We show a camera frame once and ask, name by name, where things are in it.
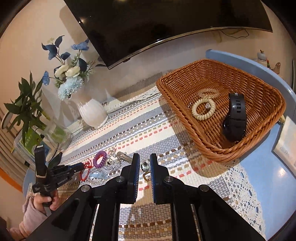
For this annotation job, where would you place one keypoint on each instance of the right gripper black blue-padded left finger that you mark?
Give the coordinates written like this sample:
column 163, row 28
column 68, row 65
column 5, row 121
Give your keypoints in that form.
column 131, row 175

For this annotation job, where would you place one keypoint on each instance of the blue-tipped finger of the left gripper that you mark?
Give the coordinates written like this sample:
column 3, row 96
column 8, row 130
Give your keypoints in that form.
column 76, row 168

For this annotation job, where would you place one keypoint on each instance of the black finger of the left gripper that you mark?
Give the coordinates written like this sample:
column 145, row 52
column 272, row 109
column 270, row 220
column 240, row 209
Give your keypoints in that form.
column 40, row 159

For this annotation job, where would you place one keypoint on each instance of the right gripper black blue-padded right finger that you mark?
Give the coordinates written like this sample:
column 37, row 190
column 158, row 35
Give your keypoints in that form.
column 162, row 182

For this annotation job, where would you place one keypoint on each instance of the small silver gold charm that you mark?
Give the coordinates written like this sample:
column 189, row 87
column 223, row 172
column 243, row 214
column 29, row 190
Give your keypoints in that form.
column 146, row 171

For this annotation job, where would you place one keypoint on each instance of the silver metal hair clip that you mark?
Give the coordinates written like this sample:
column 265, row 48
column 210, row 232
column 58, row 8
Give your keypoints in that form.
column 124, row 157

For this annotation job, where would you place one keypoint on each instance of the light blue hair clip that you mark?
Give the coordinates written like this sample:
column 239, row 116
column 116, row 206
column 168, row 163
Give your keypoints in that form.
column 98, row 174

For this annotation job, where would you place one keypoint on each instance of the pink sleeved left forearm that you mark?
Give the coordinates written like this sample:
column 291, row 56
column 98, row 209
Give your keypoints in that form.
column 32, row 218

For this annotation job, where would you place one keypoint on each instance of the person's left hand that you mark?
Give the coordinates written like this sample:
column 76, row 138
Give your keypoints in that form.
column 39, row 201

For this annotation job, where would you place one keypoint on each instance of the stack of books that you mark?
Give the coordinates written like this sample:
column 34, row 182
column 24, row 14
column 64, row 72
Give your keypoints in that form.
column 26, row 151

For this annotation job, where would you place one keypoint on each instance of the clear glass vase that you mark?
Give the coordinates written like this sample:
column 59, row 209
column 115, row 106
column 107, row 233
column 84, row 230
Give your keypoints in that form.
column 59, row 136

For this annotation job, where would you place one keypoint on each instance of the striped woven tablecloth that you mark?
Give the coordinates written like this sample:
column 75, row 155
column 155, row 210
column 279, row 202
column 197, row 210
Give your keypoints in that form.
column 150, row 126

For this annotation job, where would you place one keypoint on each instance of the white ribbed ceramic vase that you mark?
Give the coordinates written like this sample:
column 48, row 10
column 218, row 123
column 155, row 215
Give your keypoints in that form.
column 91, row 110

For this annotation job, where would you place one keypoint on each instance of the green leafy plant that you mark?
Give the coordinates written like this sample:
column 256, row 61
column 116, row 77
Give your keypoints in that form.
column 26, row 108

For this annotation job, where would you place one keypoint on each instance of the blue white artificial flowers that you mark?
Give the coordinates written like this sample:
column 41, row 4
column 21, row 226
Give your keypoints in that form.
column 73, row 72

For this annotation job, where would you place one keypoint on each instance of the black smart watch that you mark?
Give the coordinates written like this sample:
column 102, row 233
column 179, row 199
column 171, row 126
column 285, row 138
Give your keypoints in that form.
column 235, row 122

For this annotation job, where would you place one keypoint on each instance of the brown wicker basket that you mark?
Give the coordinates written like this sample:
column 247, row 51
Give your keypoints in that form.
column 264, row 106

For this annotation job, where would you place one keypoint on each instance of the open white book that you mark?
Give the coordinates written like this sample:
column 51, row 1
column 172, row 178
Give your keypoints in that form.
column 285, row 148

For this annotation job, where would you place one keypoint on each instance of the black curved television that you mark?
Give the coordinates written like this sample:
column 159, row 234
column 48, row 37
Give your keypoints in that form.
column 119, row 30

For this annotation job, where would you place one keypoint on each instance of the small white figurine bottle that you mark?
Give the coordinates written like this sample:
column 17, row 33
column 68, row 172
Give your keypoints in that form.
column 262, row 59

